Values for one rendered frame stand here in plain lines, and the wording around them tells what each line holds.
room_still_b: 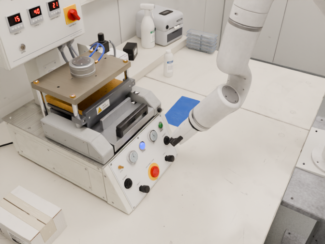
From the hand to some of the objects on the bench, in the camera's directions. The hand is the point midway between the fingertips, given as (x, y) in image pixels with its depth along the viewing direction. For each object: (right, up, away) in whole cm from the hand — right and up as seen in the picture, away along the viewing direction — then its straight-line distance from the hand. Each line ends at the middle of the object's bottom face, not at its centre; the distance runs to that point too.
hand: (174, 140), depth 113 cm
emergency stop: (-6, -12, -3) cm, 14 cm away
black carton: (-22, +44, +64) cm, 81 cm away
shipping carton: (-45, -26, -17) cm, 54 cm away
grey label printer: (-6, +60, +85) cm, 104 cm away
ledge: (-22, +41, +68) cm, 82 cm away
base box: (-28, -5, +10) cm, 30 cm away
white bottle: (-1, +32, +57) cm, 65 cm away
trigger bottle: (-13, +52, +75) cm, 93 cm away
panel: (-5, -14, -3) cm, 15 cm away
